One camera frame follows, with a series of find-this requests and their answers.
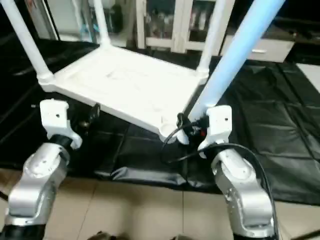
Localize white drawer unit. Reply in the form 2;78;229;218
220;34;296;64

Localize white plastic table top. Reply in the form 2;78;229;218
37;45;211;146

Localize white plastic table leg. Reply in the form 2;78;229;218
92;0;114;49
0;0;55;84
187;0;287;124
195;0;236;77

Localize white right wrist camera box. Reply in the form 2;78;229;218
197;104;234;159

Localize white glass door cabinet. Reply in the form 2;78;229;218
135;0;237;54

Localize black table mat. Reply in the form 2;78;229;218
0;40;320;206

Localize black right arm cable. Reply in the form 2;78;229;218
160;112;279;222

